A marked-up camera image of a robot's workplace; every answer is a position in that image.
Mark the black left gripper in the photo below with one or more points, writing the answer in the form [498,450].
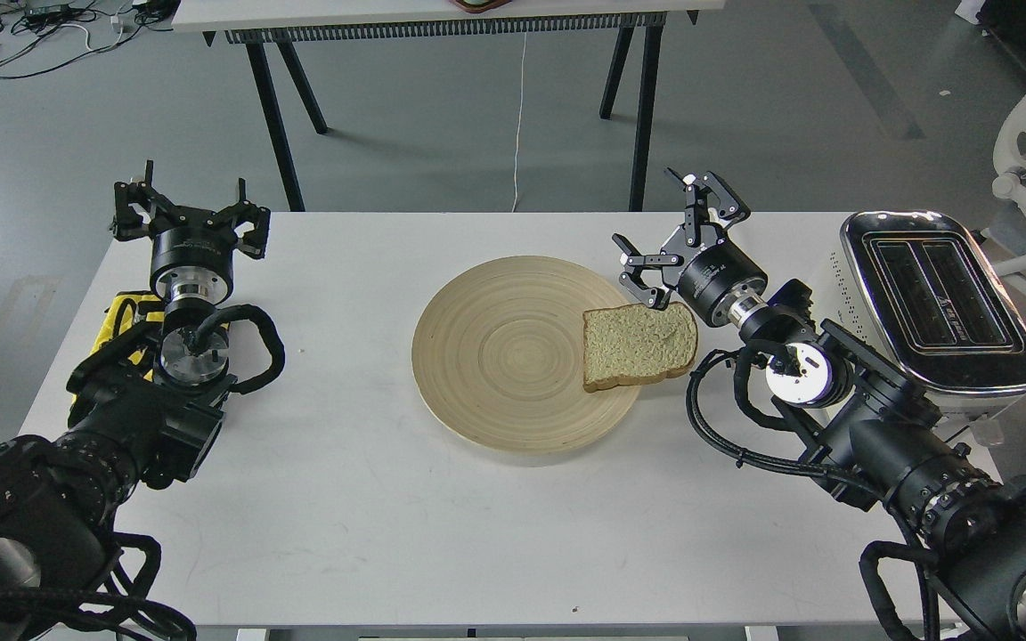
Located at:
[189,261]

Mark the white chrome toaster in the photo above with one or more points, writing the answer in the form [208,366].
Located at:
[916,287]

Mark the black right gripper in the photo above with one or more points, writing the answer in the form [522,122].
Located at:
[718,272]

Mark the white background table black legs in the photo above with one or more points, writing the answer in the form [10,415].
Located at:
[256,24]

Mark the slice of brown bread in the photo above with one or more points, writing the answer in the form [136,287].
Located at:
[636,345]

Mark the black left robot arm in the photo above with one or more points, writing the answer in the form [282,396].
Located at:
[148,404]

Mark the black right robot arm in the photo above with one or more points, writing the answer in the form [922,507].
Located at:
[808,398]

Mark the round bamboo plate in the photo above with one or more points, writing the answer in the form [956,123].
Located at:
[498,356]

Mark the brown object on back table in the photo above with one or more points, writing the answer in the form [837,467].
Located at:
[478,6]

